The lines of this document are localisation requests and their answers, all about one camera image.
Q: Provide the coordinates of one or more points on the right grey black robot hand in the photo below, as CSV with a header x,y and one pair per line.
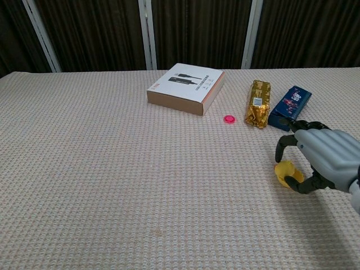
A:
x,y
329,154

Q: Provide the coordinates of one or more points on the small pink cap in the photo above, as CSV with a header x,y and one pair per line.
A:
x,y
229,119

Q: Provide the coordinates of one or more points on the dark pleated curtain panel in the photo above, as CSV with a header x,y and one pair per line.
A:
x,y
12,31
92,33
309,31
199,31

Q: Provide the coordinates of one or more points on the gold foil packet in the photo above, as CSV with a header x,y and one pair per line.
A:
x,y
258,104

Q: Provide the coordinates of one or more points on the beige woven tablecloth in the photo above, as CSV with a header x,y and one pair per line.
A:
x,y
112,182

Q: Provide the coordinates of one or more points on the white metal frame post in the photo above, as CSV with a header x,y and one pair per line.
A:
x,y
251,36
148,36
42,36

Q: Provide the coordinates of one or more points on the dark blue carton box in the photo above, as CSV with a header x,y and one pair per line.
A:
x,y
291,105

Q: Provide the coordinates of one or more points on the yellow fluted cup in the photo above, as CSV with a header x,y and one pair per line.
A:
x,y
298,175

